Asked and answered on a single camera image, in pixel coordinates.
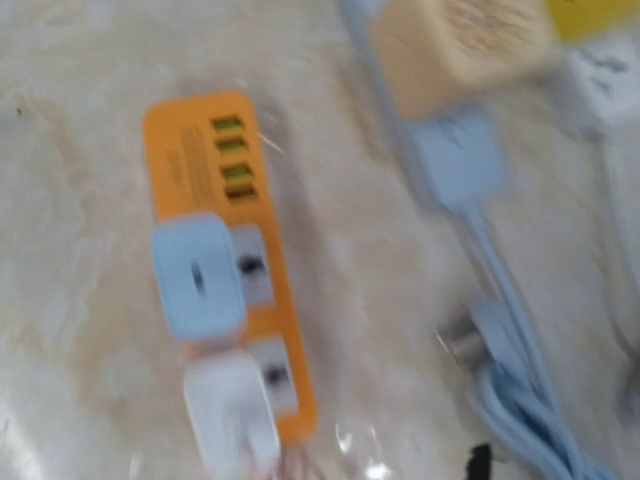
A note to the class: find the white power strip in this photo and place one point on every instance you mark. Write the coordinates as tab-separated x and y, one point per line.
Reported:
601	91

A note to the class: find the white charger with cable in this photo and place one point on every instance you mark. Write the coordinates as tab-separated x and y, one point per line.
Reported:
246	406

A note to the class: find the blue plug adapter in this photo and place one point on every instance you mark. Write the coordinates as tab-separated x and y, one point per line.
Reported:
198	280

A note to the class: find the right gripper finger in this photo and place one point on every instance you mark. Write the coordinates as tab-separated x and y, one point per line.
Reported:
479	466

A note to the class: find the beige cube socket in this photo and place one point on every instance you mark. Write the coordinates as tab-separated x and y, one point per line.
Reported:
436	54

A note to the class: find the blue power strip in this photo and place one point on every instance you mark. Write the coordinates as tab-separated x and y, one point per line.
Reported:
456	161

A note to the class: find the yellow cube socket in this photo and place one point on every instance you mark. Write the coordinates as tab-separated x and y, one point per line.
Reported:
577	19

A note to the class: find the orange power strip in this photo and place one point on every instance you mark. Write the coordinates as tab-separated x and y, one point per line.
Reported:
205	154

